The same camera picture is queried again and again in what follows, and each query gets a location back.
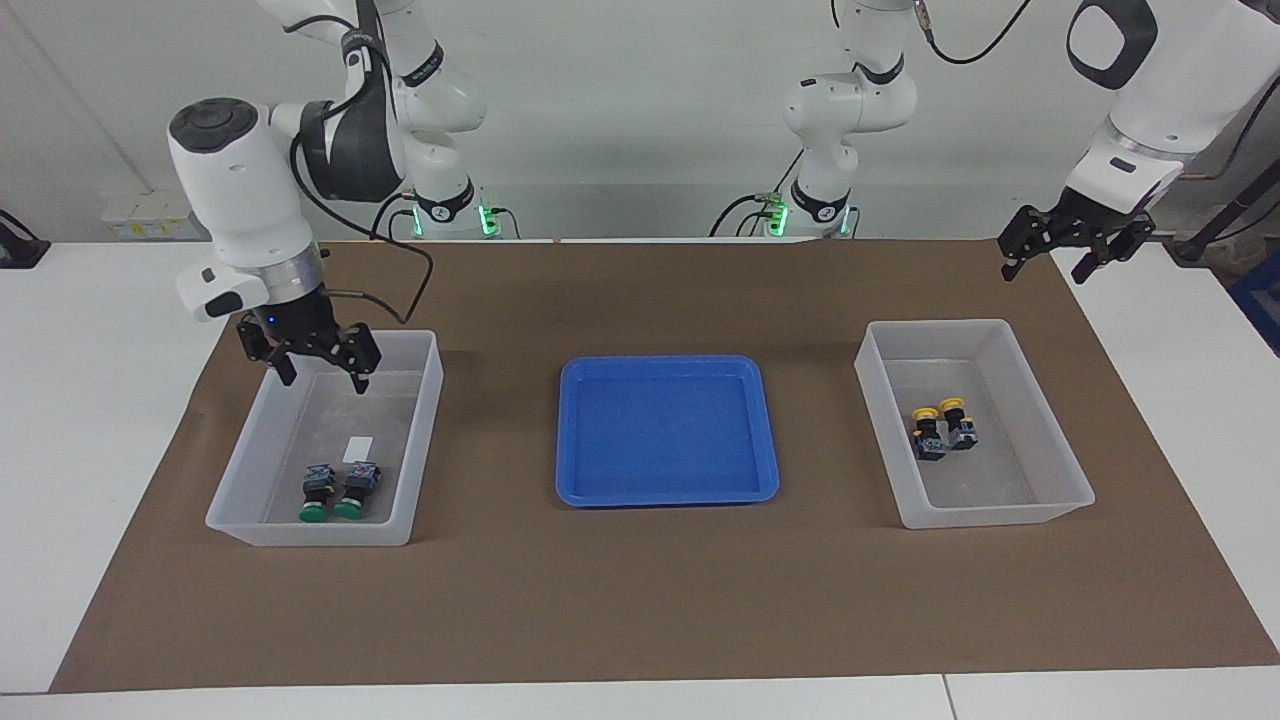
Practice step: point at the translucent white plastic box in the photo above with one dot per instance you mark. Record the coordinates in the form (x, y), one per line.
(1000, 490)
(260, 470)

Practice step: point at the brown paper table mat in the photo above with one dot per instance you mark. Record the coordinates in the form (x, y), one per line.
(640, 600)

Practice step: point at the yellow push button switch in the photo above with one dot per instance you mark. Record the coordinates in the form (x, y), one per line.
(928, 432)
(960, 425)

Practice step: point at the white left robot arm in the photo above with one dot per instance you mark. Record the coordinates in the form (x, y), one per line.
(1200, 60)

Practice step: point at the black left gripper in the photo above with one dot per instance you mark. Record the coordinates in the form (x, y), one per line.
(1095, 220)

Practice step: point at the white wall socket box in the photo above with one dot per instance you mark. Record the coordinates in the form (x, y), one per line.
(150, 215)

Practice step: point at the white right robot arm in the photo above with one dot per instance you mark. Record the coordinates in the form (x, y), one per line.
(235, 200)

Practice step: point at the black stand leg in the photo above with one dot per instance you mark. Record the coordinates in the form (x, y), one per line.
(1195, 245)

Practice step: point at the blue crate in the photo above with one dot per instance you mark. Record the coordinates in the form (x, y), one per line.
(1262, 300)

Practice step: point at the green push button switch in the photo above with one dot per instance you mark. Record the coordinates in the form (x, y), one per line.
(358, 485)
(318, 490)

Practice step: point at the small white paper label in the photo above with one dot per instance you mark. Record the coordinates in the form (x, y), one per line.
(357, 449)

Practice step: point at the black clamp base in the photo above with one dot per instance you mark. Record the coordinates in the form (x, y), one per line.
(20, 250)

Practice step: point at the blue plastic tray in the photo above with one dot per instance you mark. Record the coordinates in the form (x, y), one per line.
(670, 440)

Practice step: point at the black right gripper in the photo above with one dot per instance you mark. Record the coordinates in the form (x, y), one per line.
(295, 322)

